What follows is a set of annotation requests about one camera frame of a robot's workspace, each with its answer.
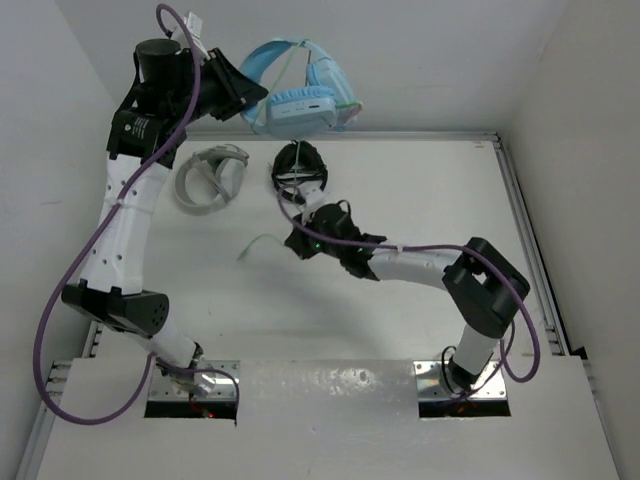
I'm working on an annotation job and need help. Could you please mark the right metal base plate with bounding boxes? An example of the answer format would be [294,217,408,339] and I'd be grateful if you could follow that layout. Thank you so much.
[413,360,508,403]

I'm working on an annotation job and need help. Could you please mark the white grey headphones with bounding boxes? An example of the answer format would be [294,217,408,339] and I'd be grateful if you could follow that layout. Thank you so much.
[173,144,249,216]

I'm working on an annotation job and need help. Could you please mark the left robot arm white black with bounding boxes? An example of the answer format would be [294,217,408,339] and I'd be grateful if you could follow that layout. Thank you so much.
[61,39,267,369]

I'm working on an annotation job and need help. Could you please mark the metal base plate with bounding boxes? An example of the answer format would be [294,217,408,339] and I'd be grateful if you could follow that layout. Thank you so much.
[148,358,240,402]
[413,360,508,403]

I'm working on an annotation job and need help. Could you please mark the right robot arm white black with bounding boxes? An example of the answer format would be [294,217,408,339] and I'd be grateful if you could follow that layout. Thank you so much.
[285,203,540,395]

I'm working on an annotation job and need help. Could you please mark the black headphones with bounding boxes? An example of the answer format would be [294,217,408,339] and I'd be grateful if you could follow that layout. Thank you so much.
[270,141,328,205]

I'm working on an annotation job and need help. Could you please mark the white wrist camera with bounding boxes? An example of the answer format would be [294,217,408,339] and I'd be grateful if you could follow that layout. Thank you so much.
[296,183,326,224]
[170,11,210,61]

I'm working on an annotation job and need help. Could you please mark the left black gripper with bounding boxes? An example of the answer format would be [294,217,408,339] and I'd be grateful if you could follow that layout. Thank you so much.
[165,48,264,126]

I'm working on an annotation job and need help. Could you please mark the light blue headphones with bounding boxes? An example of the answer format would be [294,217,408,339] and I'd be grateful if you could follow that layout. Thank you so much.
[239,38,363,141]

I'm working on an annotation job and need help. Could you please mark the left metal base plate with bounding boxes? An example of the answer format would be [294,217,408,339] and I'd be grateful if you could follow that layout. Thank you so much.
[148,358,240,402]

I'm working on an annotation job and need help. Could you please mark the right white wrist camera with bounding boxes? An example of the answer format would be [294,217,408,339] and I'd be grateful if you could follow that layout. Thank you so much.
[296,183,326,224]

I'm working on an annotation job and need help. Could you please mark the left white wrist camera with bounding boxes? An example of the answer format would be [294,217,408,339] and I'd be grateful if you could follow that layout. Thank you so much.
[170,11,210,61]

